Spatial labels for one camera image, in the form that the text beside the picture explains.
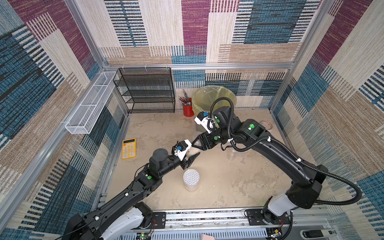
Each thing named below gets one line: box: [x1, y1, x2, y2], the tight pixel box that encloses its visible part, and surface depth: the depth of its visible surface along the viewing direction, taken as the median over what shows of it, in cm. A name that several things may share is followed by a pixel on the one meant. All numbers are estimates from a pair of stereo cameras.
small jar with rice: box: [227, 151, 237, 161], surface depth 96 cm
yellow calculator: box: [122, 138, 137, 160], surface depth 101 cm
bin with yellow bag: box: [192, 85, 237, 115], surface depth 97 cm
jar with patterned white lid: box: [183, 169, 200, 192], surface depth 77 cm
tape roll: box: [260, 120, 273, 130], surface depth 114 cm
